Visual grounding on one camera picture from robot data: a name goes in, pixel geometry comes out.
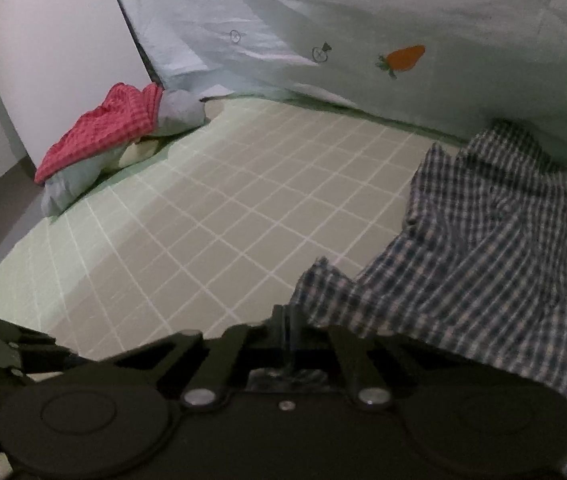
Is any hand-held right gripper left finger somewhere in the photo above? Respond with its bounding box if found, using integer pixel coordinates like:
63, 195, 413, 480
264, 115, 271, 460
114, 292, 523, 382
107, 304, 292, 407

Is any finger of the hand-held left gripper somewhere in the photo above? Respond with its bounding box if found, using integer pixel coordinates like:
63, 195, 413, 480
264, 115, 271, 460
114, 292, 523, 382
9, 331, 85, 374

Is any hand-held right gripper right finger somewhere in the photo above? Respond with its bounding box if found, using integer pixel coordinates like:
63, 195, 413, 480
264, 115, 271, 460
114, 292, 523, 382
289, 307, 494, 409

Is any blue checked shirt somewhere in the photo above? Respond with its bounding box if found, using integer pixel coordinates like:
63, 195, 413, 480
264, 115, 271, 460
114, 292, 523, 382
248, 120, 567, 480

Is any grey mattress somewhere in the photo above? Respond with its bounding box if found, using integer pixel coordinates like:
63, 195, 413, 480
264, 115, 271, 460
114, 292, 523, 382
0, 152, 50, 311

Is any green grid bed sheet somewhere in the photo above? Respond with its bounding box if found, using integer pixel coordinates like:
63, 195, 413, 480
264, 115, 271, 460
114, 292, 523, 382
0, 95, 469, 362

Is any pale yellow pillow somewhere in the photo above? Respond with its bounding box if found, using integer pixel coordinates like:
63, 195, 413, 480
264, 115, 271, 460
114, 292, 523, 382
112, 135, 165, 172

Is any red checked cloth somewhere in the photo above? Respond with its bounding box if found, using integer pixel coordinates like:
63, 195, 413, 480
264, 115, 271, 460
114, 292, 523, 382
34, 82, 165, 185

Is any grey folded garment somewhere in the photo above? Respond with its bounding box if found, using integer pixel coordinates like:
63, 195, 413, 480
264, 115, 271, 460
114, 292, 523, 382
40, 89, 208, 219

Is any white bed end board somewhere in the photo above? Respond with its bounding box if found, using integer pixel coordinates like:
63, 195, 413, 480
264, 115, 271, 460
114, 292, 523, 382
0, 0, 161, 172

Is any light blue carrot-print blanket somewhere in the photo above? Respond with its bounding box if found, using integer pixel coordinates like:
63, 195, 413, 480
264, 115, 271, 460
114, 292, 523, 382
103, 0, 567, 171

